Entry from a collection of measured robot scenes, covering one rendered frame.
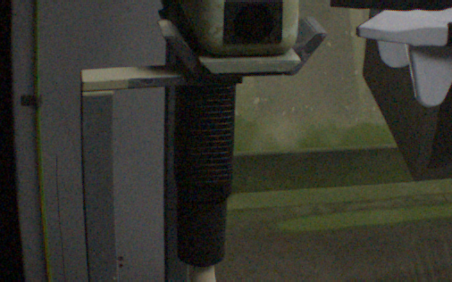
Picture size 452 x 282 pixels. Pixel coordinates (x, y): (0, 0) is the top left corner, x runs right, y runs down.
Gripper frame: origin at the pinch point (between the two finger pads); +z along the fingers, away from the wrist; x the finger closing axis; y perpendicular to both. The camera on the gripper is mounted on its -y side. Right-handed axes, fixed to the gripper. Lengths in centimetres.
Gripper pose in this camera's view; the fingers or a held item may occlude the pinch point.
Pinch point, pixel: (362, 4)
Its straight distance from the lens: 64.0
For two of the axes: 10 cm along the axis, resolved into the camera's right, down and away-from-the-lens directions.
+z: -9.8, 0.5, -1.8
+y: -0.3, 9.1, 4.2
